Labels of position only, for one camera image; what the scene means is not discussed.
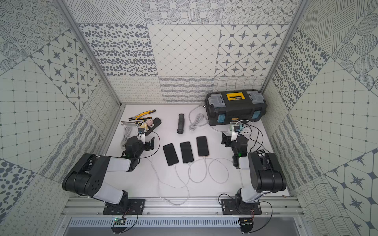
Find blue case phone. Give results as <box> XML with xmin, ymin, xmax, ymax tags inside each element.
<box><xmin>163</xmin><ymin>143</ymin><xmax>179</xmax><ymax>166</ymax></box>

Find pink case phone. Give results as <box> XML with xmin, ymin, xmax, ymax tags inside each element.
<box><xmin>196</xmin><ymin>136</ymin><xmax>209</xmax><ymax>157</ymax></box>

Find green case phone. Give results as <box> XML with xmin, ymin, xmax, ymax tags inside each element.
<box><xmin>180</xmin><ymin>142</ymin><xmax>194</xmax><ymax>163</ymax></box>

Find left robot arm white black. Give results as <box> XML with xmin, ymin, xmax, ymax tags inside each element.
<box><xmin>62</xmin><ymin>136</ymin><xmax>155</xmax><ymax>208</ymax></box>

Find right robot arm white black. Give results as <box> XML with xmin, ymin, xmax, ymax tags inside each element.
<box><xmin>221</xmin><ymin>132</ymin><xmax>287</xmax><ymax>205</ymax></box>

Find white power strip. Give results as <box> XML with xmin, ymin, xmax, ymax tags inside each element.
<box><xmin>227</xmin><ymin>126</ymin><xmax>252</xmax><ymax>136</ymax></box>

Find silver wrench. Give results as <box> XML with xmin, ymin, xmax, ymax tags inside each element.
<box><xmin>121</xmin><ymin>120</ymin><xmax>147</xmax><ymax>125</ymax></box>

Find yellow black pliers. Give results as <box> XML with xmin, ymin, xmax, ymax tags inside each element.
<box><xmin>129</xmin><ymin>110</ymin><xmax>156</xmax><ymax>121</ymax></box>

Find black ribbed cylinder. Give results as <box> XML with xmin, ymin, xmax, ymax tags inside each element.
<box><xmin>177</xmin><ymin>114</ymin><xmax>185</xmax><ymax>134</ymax></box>

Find grey coiled cable left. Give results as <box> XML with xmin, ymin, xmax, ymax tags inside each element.
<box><xmin>120</xmin><ymin>126</ymin><xmax>134</xmax><ymax>149</ymax></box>

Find black toolbox yellow handle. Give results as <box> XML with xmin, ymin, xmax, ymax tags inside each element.
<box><xmin>204</xmin><ymin>89</ymin><xmax>267</xmax><ymax>126</ymax></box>

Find coiled grey power cord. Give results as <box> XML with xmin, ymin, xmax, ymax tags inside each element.
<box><xmin>188</xmin><ymin>104</ymin><xmax>211</xmax><ymax>131</ymax></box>

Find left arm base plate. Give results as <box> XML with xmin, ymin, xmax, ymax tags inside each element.
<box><xmin>103</xmin><ymin>199</ymin><xmax>146</xmax><ymax>215</ymax></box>

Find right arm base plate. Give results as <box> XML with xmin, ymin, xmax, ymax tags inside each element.
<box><xmin>220</xmin><ymin>198</ymin><xmax>262</xmax><ymax>215</ymax></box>

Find aluminium front rail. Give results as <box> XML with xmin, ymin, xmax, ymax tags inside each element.
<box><xmin>62</xmin><ymin>196</ymin><xmax>304</xmax><ymax>217</ymax></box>

